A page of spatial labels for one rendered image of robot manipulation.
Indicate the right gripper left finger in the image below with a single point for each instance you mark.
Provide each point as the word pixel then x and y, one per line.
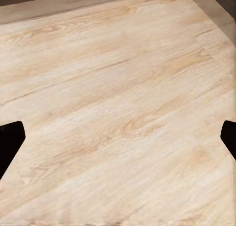
pixel 12 137

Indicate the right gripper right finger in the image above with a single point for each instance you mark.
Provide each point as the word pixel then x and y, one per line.
pixel 228 136

